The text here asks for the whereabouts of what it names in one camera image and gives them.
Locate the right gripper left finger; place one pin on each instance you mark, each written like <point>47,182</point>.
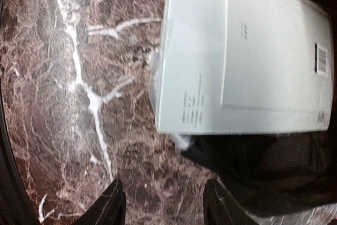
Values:
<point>109,208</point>

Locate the grey notebook with barcode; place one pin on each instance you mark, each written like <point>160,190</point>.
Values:
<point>244,67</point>

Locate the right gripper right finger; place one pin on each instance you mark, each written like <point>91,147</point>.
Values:
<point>220,208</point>

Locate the black student bag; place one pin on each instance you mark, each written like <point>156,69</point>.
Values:
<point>271,175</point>

